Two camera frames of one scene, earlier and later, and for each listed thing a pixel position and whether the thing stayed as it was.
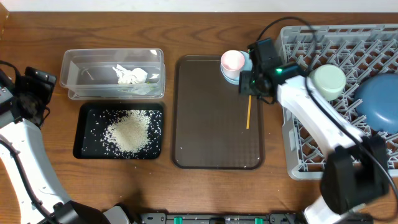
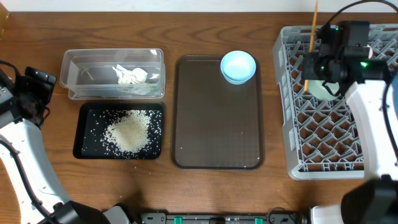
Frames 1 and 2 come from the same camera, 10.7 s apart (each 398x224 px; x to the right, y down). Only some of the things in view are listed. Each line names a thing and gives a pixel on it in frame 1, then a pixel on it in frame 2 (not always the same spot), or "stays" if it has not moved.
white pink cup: [232, 62] to [370, 51]
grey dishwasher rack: [362, 51] stays
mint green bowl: [328, 81] stays
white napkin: [136, 76] stays
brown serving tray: [214, 126] stays
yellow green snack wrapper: [143, 88] stays
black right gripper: [247, 88] to [308, 71]
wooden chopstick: [249, 114] to [312, 38]
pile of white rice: [130, 132] stays
